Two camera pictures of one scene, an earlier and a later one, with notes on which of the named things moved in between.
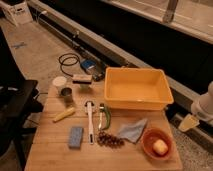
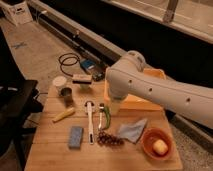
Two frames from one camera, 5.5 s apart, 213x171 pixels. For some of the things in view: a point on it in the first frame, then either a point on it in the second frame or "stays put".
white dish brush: (90, 105) stays put
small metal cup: (66, 93) stays put
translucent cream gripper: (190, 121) → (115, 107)
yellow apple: (160, 147) stays put
